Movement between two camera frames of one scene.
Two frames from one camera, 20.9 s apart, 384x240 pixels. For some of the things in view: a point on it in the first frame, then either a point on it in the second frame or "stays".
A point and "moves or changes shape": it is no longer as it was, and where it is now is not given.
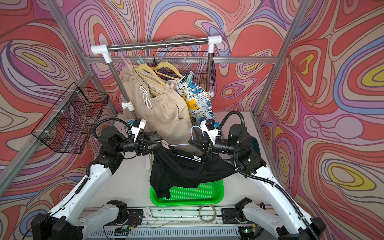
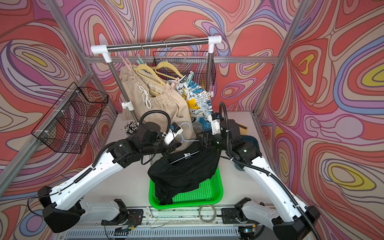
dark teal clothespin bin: (254, 145) stays
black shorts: (168, 169) moves or changes shape
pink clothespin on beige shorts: (172, 85) stays
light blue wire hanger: (189, 144) → (182, 136)
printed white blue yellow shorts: (196, 100) stays
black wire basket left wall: (69, 125) stays
